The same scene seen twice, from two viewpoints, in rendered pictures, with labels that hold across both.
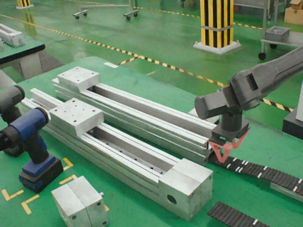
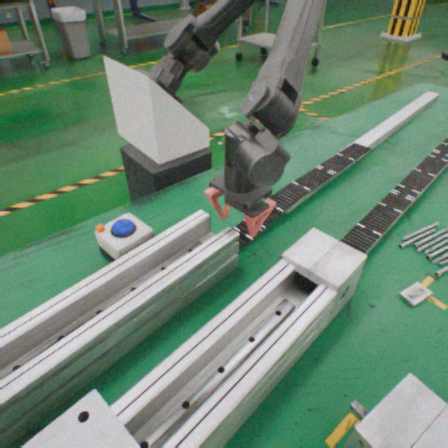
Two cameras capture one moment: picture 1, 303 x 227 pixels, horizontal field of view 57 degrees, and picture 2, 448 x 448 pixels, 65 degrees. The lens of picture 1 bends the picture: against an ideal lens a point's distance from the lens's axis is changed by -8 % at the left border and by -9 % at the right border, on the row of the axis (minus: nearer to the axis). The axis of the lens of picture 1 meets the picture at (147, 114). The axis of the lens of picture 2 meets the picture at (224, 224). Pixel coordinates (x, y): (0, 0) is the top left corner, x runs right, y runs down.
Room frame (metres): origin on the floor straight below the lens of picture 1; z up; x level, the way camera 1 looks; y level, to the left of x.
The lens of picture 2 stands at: (0.70, 0.32, 1.26)
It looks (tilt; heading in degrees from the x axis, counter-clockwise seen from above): 39 degrees down; 268
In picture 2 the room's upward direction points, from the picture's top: straight up
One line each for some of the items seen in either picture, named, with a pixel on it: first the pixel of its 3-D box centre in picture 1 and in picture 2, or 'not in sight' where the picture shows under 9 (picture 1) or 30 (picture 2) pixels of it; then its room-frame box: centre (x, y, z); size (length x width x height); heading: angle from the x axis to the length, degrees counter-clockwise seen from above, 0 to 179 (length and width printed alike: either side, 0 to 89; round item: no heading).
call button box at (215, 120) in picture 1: (202, 119); (129, 243); (0.86, -0.18, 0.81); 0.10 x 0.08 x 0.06; 134
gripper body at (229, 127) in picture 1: (231, 119); (240, 175); (0.65, -0.22, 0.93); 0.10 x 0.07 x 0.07; 134
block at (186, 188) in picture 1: (189, 186); (313, 271); (0.53, -0.08, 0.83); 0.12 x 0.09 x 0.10; 134
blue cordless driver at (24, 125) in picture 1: (26, 155); not in sight; (0.64, 0.35, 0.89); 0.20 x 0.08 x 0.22; 147
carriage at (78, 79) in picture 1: (79, 81); not in sight; (1.16, 0.27, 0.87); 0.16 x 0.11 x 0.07; 44
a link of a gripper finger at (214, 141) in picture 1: (224, 146); (249, 213); (0.63, -0.20, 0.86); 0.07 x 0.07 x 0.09; 44
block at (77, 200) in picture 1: (84, 205); (397, 441); (0.50, 0.18, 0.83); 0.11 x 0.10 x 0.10; 124
